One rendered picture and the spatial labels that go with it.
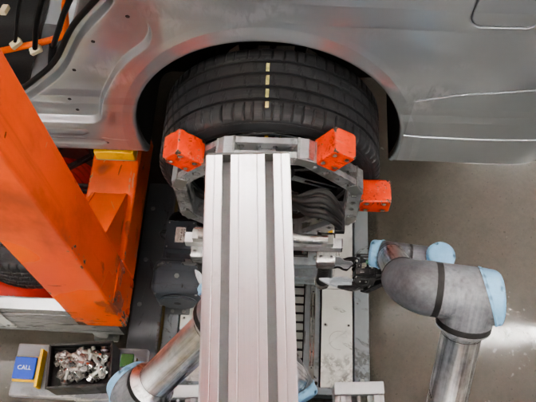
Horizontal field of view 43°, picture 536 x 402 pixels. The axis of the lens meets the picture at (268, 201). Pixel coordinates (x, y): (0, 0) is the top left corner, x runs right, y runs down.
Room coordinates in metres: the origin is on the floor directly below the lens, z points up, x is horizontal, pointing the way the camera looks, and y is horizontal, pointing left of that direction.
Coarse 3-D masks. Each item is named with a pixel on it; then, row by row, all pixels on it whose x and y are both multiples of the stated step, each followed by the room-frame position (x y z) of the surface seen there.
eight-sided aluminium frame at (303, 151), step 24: (216, 144) 0.94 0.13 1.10; (240, 144) 0.94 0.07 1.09; (264, 144) 0.93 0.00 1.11; (288, 144) 0.93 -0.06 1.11; (312, 144) 0.93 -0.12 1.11; (312, 168) 0.88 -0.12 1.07; (360, 168) 0.93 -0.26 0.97; (192, 192) 0.95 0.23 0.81; (360, 192) 0.86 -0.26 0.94; (192, 216) 0.91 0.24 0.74
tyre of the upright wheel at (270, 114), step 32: (224, 64) 1.17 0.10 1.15; (256, 64) 1.14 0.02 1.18; (288, 64) 1.15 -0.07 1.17; (320, 64) 1.16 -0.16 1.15; (192, 96) 1.10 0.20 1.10; (224, 96) 1.06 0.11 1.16; (256, 96) 1.04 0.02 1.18; (288, 96) 1.04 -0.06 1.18; (320, 96) 1.06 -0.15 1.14; (352, 96) 1.10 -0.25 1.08; (192, 128) 1.00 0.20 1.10; (224, 128) 0.98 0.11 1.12; (256, 128) 0.98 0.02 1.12; (288, 128) 0.97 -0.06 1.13; (320, 128) 0.96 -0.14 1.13; (352, 128) 0.99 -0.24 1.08; (160, 160) 1.01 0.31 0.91
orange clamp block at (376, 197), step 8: (368, 184) 0.92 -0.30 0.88; (376, 184) 0.92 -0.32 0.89; (384, 184) 0.92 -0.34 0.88; (368, 192) 0.89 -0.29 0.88; (376, 192) 0.89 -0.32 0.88; (384, 192) 0.89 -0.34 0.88; (368, 200) 0.87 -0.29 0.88; (376, 200) 0.87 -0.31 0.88; (384, 200) 0.87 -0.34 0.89; (360, 208) 0.87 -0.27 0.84; (368, 208) 0.86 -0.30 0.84; (376, 208) 0.86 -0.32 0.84; (384, 208) 0.86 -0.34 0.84
